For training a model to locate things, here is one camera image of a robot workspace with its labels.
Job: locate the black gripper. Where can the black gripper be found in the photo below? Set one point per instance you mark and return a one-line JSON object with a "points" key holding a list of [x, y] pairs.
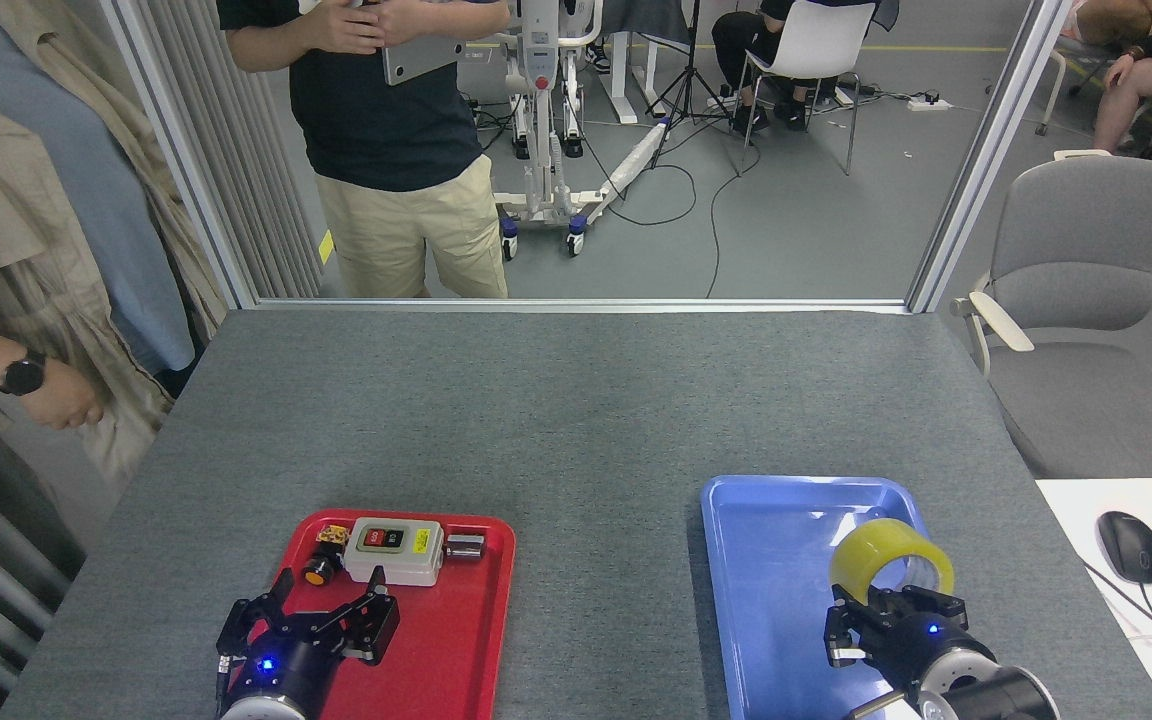
{"points": [[921, 640], [286, 665]]}

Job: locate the yellow tape roll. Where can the yellow tape roll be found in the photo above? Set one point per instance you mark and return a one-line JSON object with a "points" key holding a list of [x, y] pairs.
{"points": [[866, 550]]}

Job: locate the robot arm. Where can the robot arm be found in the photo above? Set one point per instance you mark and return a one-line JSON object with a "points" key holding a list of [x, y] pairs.
{"points": [[261, 708], [1006, 695]]}

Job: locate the person's hand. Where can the person's hand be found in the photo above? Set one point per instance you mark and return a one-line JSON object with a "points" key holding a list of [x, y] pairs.
{"points": [[66, 400]]}

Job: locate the person's right hand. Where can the person's right hand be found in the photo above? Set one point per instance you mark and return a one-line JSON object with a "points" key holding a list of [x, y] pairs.
{"points": [[351, 25]]}

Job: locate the person's left hand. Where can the person's left hand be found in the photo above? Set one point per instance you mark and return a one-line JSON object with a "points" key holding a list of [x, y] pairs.
{"points": [[411, 20]]}

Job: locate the orange push button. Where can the orange push button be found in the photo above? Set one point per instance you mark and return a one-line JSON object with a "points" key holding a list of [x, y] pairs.
{"points": [[318, 572]]}

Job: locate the small yellow electrical part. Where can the small yellow electrical part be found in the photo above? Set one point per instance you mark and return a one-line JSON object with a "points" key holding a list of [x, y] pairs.
{"points": [[333, 535]]}

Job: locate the blue plastic tray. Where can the blue plastic tray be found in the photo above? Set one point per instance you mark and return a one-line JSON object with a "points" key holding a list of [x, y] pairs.
{"points": [[766, 600]]}

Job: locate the red plastic tray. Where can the red plastic tray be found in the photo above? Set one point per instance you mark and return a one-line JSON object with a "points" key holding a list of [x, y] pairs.
{"points": [[456, 630]]}

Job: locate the silver metal cylinder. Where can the silver metal cylinder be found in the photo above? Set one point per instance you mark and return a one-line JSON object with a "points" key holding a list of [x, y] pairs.
{"points": [[464, 547]]}

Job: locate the white desk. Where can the white desk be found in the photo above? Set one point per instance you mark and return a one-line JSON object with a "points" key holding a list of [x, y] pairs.
{"points": [[1076, 510]]}

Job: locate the black computer mouse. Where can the black computer mouse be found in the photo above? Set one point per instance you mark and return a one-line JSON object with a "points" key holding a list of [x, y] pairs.
{"points": [[1131, 548]]}

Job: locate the grey office chair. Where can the grey office chair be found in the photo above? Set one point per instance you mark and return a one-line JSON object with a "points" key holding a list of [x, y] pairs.
{"points": [[1086, 300]]}

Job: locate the black wristwatch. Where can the black wristwatch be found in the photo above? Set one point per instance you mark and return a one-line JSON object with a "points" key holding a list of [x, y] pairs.
{"points": [[22, 373]]}

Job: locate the person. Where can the person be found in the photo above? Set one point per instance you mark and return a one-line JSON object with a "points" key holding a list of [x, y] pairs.
{"points": [[46, 200], [736, 50], [1151, 70], [386, 140]]}

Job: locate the white power strip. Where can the white power strip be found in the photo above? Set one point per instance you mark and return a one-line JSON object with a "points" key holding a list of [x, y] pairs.
{"points": [[930, 102]]}

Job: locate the white stand on wheels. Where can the white stand on wheels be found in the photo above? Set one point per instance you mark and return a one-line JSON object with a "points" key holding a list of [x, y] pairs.
{"points": [[541, 150]]}

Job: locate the white plastic chair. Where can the white plastic chair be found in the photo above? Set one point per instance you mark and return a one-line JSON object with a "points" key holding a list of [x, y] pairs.
{"points": [[821, 45]]}

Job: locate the black tripod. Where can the black tripod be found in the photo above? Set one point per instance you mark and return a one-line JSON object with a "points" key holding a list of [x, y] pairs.
{"points": [[688, 70]]}

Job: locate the white switch box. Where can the white switch box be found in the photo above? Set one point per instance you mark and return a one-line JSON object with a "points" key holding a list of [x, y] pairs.
{"points": [[391, 560]]}

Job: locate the silver frame post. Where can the silver frame post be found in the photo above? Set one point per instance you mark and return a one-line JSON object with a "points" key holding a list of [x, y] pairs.
{"points": [[186, 160], [986, 160]]}

